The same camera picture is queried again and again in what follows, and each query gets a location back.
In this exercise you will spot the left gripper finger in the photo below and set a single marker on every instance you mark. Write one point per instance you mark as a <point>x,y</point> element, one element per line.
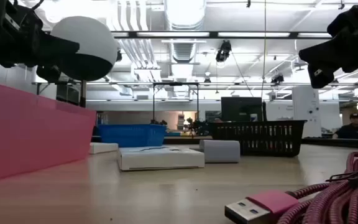
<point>61,46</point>
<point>48,74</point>

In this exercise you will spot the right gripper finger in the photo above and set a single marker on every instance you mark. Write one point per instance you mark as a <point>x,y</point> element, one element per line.
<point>320,62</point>
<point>345,23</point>

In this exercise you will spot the pink plastic bin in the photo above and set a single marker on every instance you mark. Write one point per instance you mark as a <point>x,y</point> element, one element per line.
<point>26,133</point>

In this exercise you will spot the white printed cardboard box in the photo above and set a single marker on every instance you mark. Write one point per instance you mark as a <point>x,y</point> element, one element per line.
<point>160,158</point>
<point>102,147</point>

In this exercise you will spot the small lavender box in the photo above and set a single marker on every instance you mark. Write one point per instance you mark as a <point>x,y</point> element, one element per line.
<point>221,151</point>

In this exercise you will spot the black ceiling spotlight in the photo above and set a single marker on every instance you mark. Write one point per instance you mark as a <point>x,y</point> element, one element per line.
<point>119,56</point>
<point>277,79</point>
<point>223,51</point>

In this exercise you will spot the white pillar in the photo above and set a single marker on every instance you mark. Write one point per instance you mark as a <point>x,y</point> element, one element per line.
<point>306,109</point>

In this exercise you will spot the person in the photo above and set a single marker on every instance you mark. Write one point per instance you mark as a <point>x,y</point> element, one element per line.
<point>351,130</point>

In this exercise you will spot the black plastic basket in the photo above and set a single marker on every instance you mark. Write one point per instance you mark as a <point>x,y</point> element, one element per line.
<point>256,124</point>

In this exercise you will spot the black monitor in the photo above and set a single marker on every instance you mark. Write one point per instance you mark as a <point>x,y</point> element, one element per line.
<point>241,109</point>

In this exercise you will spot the blue plastic basket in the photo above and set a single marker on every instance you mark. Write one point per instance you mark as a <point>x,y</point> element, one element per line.
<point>132,135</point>

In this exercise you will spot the background robot arms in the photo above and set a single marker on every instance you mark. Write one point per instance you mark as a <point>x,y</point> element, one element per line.
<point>197,127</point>

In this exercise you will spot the black aluminium table frame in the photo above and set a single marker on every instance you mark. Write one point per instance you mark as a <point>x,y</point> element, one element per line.
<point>337,143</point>

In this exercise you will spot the overhead frame bar with lights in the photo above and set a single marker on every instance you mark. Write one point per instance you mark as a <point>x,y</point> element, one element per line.
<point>213,34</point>

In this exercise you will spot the black background gantry frame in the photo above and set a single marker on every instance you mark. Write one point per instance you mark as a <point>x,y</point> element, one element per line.
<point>176,83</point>

